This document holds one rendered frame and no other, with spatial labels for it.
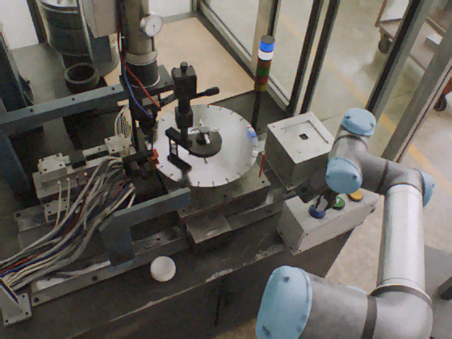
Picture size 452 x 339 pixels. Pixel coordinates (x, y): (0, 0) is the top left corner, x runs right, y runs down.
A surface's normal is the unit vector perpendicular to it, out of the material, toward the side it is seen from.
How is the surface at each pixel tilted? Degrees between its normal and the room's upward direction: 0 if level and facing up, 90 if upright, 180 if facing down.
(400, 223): 27
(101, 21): 90
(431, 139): 0
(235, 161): 0
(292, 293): 3
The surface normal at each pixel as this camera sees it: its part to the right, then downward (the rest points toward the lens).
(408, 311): 0.31, -0.77
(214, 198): 0.07, -0.64
